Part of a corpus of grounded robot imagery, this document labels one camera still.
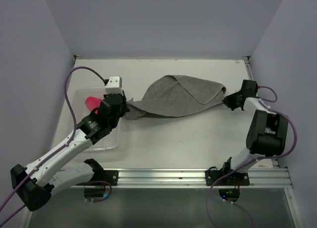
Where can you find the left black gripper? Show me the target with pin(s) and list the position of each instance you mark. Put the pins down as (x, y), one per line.
(125, 108)

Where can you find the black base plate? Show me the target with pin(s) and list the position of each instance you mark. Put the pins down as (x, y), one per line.
(110, 176)
(213, 174)

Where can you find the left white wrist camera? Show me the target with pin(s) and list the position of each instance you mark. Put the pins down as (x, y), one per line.
(113, 85)

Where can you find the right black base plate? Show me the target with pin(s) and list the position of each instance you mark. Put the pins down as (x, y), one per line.
(213, 174)

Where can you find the grey towel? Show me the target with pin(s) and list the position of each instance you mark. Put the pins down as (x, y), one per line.
(177, 96)

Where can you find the pink towel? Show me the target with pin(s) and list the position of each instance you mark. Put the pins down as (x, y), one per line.
(92, 103)

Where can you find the aluminium mounting rail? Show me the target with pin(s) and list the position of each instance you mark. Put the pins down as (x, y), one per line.
(173, 178)

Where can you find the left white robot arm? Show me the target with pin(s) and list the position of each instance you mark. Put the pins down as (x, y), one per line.
(34, 182)

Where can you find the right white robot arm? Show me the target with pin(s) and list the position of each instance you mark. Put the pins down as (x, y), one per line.
(266, 137)

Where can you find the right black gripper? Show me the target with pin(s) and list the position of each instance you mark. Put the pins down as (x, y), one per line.
(228, 100)

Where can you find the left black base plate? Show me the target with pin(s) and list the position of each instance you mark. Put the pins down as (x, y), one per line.
(110, 176)

